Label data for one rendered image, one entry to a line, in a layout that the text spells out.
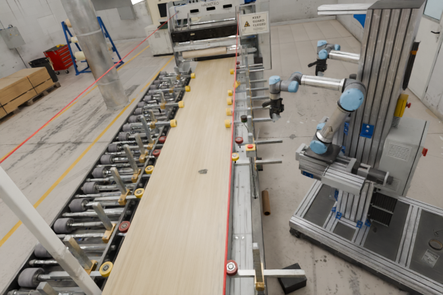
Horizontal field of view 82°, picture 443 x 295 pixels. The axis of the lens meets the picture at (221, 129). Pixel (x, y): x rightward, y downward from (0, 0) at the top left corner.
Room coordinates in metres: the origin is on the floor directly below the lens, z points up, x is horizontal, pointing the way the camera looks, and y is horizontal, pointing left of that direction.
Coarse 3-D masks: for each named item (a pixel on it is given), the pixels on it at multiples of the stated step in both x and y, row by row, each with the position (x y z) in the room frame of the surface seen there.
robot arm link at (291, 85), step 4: (284, 80) 1.58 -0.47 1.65; (288, 80) 1.56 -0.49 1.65; (292, 80) 1.56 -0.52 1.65; (296, 80) 1.58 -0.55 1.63; (280, 84) 1.56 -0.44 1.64; (284, 84) 1.54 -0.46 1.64; (288, 84) 1.53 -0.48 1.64; (292, 84) 1.52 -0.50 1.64; (296, 84) 1.51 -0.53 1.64; (280, 88) 1.55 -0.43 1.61; (284, 88) 1.54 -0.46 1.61; (288, 88) 1.52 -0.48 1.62; (292, 88) 1.51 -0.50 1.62; (296, 88) 1.51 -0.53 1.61
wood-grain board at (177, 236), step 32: (224, 64) 4.30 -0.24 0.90; (192, 96) 3.21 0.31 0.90; (224, 96) 3.05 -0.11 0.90; (192, 128) 2.39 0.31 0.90; (224, 128) 2.28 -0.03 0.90; (160, 160) 1.92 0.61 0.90; (192, 160) 1.84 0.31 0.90; (224, 160) 1.77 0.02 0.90; (160, 192) 1.50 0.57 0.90; (192, 192) 1.44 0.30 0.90; (224, 192) 1.39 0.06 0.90; (160, 224) 1.20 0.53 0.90; (192, 224) 1.15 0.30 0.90; (224, 224) 1.11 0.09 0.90; (128, 256) 0.99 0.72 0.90; (160, 256) 0.95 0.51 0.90; (192, 256) 0.92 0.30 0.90; (224, 256) 0.88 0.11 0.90; (128, 288) 0.79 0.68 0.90; (160, 288) 0.76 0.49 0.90; (192, 288) 0.73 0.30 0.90
